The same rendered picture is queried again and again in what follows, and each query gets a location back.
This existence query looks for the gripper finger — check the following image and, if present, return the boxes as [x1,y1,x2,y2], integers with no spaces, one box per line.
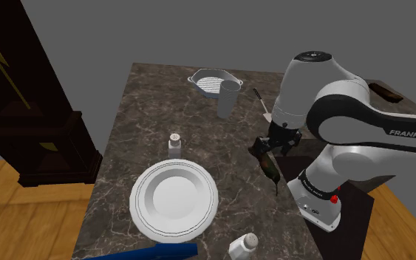
[252,136,271,154]
[280,139,301,157]

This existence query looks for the brown and green elongated object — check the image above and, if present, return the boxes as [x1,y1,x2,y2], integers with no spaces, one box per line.
[248,146,282,197]

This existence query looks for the grey tall cup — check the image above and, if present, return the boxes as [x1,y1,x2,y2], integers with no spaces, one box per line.
[216,79,242,120]

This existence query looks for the grey octagonal grill pan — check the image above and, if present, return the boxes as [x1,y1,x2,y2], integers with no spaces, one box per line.
[187,68,245,100]

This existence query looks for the small glass salt shaker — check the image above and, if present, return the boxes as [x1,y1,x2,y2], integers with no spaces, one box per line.
[168,132,183,160]

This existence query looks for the dark robot stand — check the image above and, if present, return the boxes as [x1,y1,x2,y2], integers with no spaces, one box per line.
[273,154,375,260]

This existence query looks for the white round plate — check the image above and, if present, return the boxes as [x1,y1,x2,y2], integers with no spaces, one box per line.
[129,158,219,244]

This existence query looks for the white shaker with grey cap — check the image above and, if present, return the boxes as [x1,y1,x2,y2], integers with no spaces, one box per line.
[228,232,259,260]

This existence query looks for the dark brown flat block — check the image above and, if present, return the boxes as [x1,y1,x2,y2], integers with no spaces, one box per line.
[368,82,404,104]

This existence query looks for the blue flat object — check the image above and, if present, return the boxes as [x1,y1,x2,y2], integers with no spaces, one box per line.
[83,242,199,260]

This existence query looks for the dark wooden grandfather clock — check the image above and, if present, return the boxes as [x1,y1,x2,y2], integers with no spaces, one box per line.
[0,0,103,188]

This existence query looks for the white spatula with black handle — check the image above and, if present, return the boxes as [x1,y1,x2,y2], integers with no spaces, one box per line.
[253,88,273,123]

